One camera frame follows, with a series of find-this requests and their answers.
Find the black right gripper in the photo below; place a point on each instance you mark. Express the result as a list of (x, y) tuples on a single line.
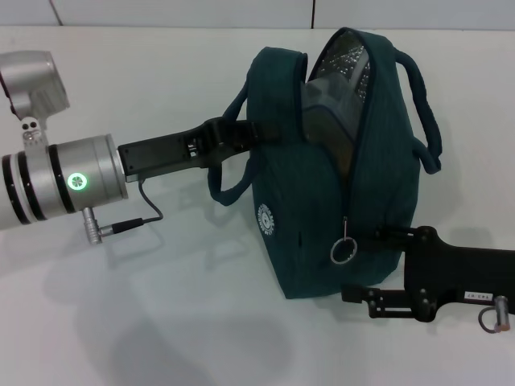
[(462, 273)]

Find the dark teal insulated bag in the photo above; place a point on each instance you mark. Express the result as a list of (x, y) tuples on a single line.
[(382, 161)]

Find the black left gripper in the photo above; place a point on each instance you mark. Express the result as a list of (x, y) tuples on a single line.
[(161, 154)]

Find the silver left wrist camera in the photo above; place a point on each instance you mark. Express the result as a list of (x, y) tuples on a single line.
[(32, 84)]

